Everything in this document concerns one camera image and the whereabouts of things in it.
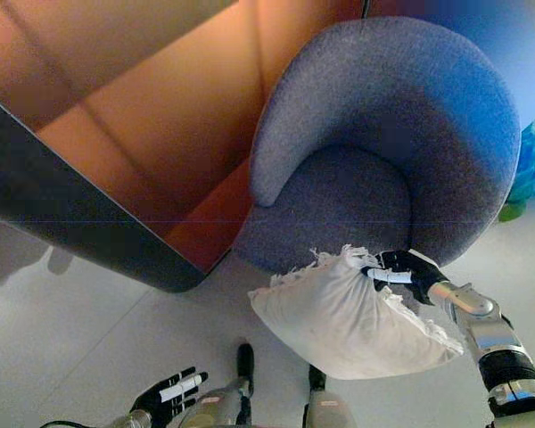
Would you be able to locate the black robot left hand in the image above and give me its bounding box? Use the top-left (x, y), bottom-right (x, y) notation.
top-left (130, 366), bottom-right (210, 428)

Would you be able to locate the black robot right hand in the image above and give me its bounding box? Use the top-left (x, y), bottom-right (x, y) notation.
top-left (360, 249), bottom-right (450, 307)

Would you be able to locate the white fringed pillow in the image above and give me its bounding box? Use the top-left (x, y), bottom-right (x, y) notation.
top-left (248, 243), bottom-right (465, 381)

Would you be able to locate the black robot left foot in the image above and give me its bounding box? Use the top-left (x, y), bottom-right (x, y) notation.
top-left (236, 342), bottom-right (256, 396)

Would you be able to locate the grey fabric tub armchair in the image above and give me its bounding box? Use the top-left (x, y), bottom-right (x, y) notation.
top-left (232, 16), bottom-right (523, 277)

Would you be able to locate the silver robot right leg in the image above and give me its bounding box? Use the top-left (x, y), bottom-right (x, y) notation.
top-left (304, 388), bottom-right (356, 428)

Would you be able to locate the orange panel with dark edge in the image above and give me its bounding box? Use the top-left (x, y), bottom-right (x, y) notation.
top-left (0, 0), bottom-right (295, 294)

